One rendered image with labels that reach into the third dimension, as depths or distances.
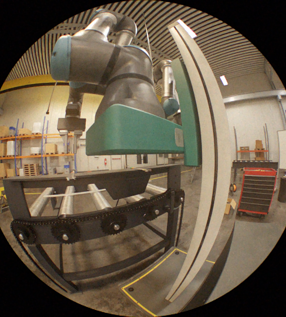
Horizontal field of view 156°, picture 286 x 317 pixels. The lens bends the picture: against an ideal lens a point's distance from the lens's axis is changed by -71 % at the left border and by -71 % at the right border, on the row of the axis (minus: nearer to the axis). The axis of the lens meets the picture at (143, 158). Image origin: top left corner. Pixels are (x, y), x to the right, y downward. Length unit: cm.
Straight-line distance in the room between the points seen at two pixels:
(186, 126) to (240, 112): 1053
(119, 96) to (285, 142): 446
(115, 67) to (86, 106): 1051
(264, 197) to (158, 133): 228
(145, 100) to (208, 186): 19
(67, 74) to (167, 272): 118
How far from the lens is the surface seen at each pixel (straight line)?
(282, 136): 448
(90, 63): 24
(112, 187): 63
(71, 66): 24
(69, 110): 45
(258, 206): 239
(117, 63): 24
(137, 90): 19
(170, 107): 49
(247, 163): 519
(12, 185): 72
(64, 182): 60
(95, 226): 69
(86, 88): 45
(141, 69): 25
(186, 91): 26
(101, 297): 133
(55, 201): 163
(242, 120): 1051
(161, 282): 99
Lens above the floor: 125
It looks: 2 degrees down
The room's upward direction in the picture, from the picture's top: 2 degrees counter-clockwise
